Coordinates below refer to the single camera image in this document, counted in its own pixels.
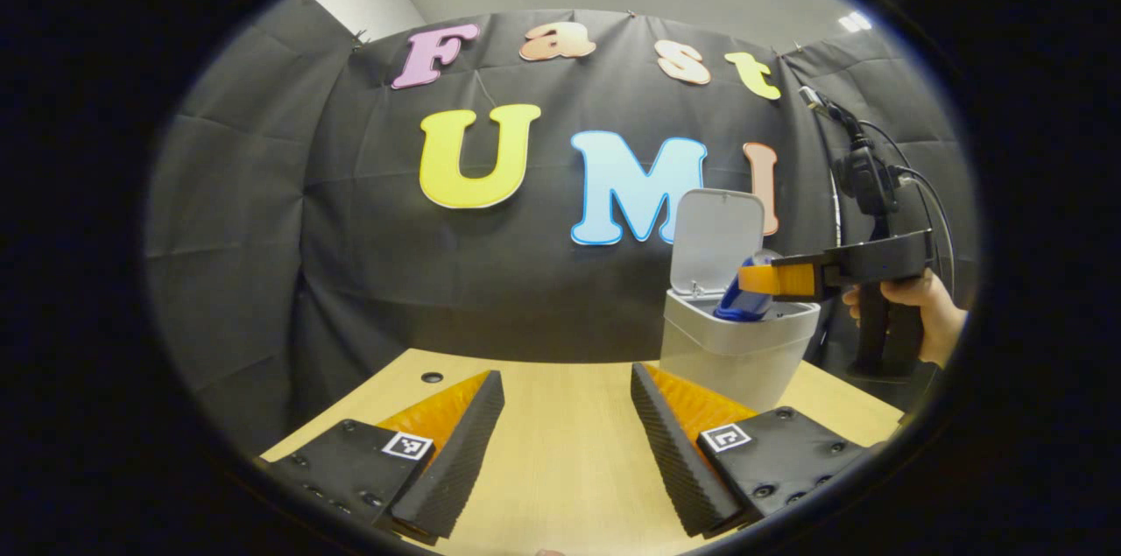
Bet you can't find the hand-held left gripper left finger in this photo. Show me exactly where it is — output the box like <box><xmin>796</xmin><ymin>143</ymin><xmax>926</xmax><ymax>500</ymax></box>
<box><xmin>256</xmin><ymin>369</ymin><xmax>507</xmax><ymax>545</ymax></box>

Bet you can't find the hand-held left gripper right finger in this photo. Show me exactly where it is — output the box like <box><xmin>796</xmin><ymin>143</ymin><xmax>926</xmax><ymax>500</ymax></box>
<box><xmin>629</xmin><ymin>361</ymin><xmax>874</xmax><ymax>540</ymax></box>

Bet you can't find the blue silver pop can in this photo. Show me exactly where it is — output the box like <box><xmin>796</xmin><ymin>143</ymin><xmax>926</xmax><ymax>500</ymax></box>
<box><xmin>713</xmin><ymin>249</ymin><xmax>784</xmax><ymax>323</ymax></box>

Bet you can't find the white desktop garbage bin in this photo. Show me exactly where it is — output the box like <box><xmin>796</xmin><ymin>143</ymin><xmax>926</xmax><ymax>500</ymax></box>
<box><xmin>658</xmin><ymin>188</ymin><xmax>822</xmax><ymax>413</ymax></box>

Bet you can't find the wooden desktop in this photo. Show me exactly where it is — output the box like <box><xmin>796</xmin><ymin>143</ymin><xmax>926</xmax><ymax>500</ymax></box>
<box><xmin>261</xmin><ymin>348</ymin><xmax>905</xmax><ymax>556</ymax></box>

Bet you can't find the black backdrop cloth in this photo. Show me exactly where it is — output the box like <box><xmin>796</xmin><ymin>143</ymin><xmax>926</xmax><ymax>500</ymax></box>
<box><xmin>145</xmin><ymin>0</ymin><xmax>980</xmax><ymax>452</ymax></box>

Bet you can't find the black cable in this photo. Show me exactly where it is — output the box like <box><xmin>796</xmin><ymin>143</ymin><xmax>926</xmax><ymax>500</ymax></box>
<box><xmin>858</xmin><ymin>119</ymin><xmax>957</xmax><ymax>278</ymax></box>

